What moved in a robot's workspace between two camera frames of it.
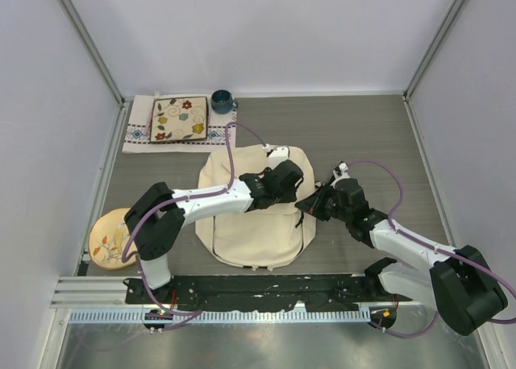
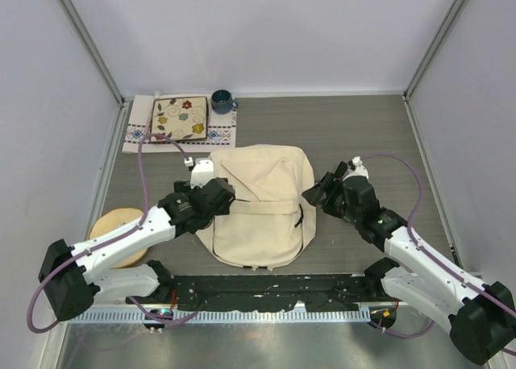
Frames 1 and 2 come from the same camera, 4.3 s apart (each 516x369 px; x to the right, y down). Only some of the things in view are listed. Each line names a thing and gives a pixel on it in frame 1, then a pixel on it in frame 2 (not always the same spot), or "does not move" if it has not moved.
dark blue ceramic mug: (222, 101) does not move
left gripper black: (289, 196) → (185, 187)
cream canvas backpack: (271, 236) does not move
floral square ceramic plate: (181, 118) does not move
